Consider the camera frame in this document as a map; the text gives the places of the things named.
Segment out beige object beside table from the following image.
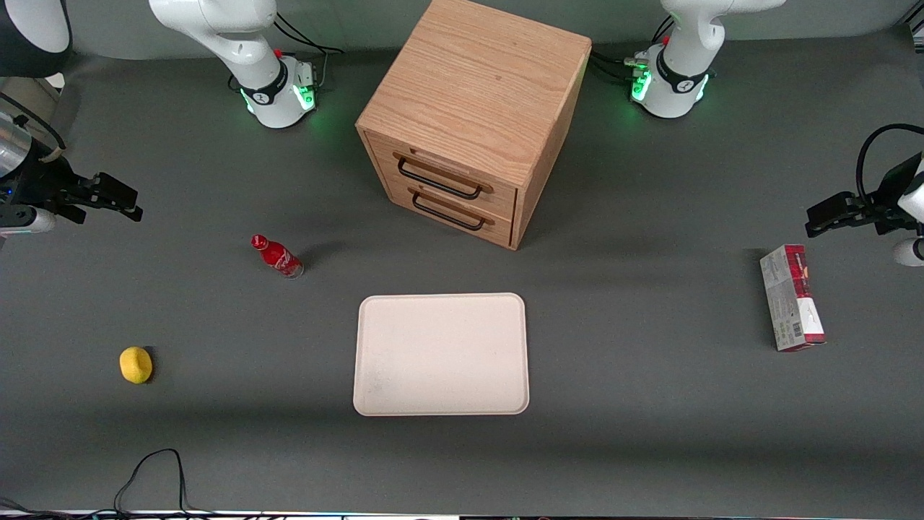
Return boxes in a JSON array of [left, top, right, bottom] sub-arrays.
[[0, 75, 66, 125]]

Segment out wooden drawer with deep front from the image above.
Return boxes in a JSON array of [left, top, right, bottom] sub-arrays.
[[386, 176, 515, 248]]

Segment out yellow lemon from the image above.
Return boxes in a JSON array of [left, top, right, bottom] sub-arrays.
[[119, 347, 153, 384]]

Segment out wooden drawer cabinet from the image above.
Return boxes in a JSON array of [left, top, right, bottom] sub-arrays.
[[355, 0, 593, 251]]

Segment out black arm base cables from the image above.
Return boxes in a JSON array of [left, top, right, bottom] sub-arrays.
[[588, 13, 676, 82], [273, 11, 346, 93]]

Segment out black looped cable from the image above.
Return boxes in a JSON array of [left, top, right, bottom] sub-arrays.
[[0, 448, 217, 518]]

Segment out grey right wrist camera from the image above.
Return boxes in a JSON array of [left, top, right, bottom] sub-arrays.
[[0, 205, 56, 238]]

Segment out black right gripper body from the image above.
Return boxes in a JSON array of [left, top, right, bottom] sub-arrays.
[[0, 160, 92, 217]]

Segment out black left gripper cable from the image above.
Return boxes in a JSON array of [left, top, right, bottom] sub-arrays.
[[856, 123, 924, 204]]

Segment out red cola bottle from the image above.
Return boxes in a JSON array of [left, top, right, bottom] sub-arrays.
[[250, 234, 305, 280]]

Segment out black right arm base cables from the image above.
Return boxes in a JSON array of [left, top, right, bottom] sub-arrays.
[[273, 11, 346, 93]]

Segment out black left arm base cables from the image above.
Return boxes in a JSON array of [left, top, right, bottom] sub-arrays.
[[588, 13, 676, 82]]

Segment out black metal drawer handle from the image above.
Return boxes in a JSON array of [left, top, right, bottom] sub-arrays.
[[412, 189, 487, 232], [397, 157, 483, 201]]

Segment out wooden drawer with shallow front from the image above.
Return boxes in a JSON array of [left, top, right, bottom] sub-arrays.
[[365, 131, 518, 212]]

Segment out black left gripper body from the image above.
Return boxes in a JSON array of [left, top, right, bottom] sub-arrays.
[[858, 153, 923, 235]]

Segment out beige plastic tray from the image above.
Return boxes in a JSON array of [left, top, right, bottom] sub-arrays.
[[353, 292, 530, 417]]

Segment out grey and red carton box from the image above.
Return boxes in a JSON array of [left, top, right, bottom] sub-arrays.
[[759, 244, 827, 352]]

